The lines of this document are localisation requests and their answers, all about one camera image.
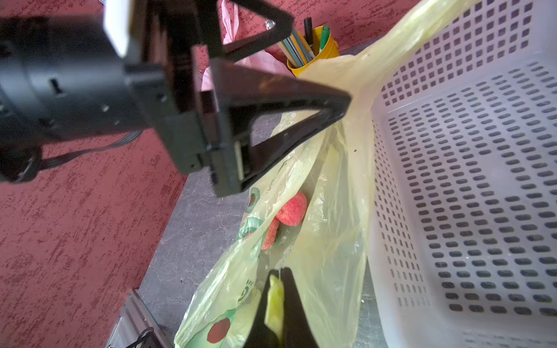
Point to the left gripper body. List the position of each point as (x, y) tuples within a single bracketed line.
[(186, 88)]

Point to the peach in basket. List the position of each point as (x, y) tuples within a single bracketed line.
[(293, 212), (271, 233)]

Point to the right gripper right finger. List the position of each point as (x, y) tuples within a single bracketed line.
[(297, 331)]

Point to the pink plastic bag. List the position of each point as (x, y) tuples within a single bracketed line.
[(262, 61)]

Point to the yellow pencil cup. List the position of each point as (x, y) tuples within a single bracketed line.
[(300, 54)]

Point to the pencils in cup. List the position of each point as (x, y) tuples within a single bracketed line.
[(307, 33)]

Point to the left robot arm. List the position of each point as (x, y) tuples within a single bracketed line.
[(63, 79)]

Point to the white plastic basket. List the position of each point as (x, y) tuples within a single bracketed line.
[(463, 248)]

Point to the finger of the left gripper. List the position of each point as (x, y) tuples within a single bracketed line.
[(261, 25), (255, 119)]

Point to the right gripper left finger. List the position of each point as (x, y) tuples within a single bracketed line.
[(260, 335)]

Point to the green avocado print bag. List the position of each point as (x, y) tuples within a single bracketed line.
[(335, 170)]

